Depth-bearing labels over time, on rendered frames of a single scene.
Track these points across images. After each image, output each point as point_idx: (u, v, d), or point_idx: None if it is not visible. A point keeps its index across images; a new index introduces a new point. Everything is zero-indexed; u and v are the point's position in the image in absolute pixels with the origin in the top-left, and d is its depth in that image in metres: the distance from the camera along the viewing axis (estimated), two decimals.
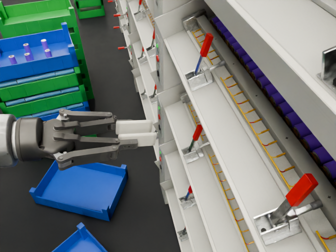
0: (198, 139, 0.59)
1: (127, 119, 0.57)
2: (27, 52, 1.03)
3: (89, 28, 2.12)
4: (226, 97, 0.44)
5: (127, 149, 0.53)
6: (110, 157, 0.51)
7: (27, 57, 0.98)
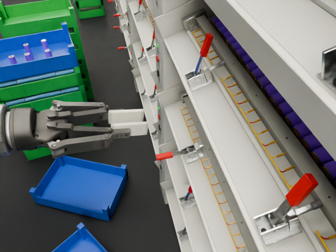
0: (170, 155, 0.60)
1: (119, 109, 0.58)
2: (27, 52, 1.03)
3: (89, 28, 2.12)
4: (226, 97, 0.44)
5: (120, 138, 0.54)
6: (103, 146, 0.52)
7: (27, 57, 0.98)
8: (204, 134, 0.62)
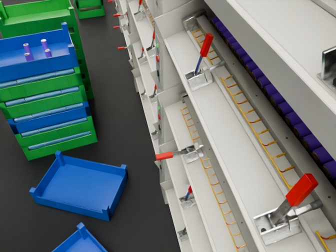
0: (170, 155, 0.60)
1: None
2: (27, 52, 1.03)
3: (89, 28, 2.12)
4: (226, 97, 0.44)
5: None
6: None
7: (27, 57, 0.98)
8: (204, 134, 0.62)
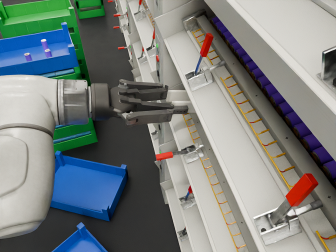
0: (170, 155, 0.60)
1: (182, 113, 0.62)
2: None
3: (89, 28, 2.12)
4: (226, 97, 0.44)
5: (172, 89, 0.66)
6: (157, 85, 0.66)
7: (27, 57, 0.98)
8: (204, 134, 0.62)
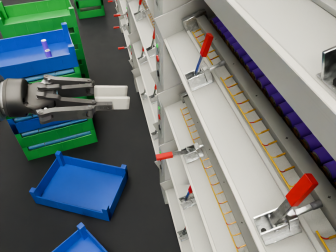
0: (170, 155, 0.60)
1: (107, 110, 0.59)
2: None
3: (89, 28, 2.12)
4: (226, 97, 0.44)
5: (101, 85, 0.63)
6: (85, 80, 0.63)
7: None
8: (204, 134, 0.62)
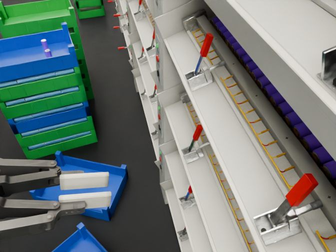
0: (198, 139, 0.59)
1: (76, 170, 0.44)
2: None
3: (89, 28, 2.12)
4: (226, 97, 0.44)
5: (71, 214, 0.40)
6: (44, 229, 0.38)
7: None
8: None
